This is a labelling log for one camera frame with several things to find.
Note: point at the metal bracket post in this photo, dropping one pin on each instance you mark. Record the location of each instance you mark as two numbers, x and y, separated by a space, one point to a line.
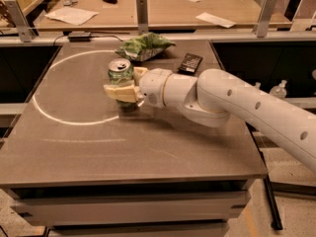
142 16
261 29
25 32

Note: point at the black snack packet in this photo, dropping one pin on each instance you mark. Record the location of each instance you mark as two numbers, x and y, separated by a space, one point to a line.
190 63

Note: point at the left metal bracket post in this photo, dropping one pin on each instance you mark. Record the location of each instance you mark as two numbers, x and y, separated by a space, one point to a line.
25 32

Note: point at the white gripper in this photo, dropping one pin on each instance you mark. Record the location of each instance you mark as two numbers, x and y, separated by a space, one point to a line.
153 86

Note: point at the green jalapeno chip bag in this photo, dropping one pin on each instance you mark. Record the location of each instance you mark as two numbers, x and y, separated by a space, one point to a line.
143 47

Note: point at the white paper sheet right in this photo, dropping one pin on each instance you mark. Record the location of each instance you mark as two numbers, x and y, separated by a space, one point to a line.
216 21

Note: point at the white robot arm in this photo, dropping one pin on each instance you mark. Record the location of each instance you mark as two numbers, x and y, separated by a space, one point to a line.
213 97

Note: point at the black power adapter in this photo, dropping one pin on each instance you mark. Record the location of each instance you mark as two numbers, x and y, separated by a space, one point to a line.
79 37

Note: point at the clear sanitizer bottle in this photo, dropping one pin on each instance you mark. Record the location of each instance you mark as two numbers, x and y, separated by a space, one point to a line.
279 90

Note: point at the right metal bracket post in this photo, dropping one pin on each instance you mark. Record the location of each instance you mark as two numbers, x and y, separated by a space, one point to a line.
261 29

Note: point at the green soda can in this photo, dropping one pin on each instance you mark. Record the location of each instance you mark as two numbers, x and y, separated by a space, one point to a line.
120 73

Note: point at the centre metal bracket post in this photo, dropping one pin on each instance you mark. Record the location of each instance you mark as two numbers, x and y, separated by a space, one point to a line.
142 16

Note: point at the white paper sheet left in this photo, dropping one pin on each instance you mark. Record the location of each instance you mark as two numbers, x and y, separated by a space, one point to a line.
71 15

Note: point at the grey table drawer unit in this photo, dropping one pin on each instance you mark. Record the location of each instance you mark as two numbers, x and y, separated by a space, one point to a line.
166 208

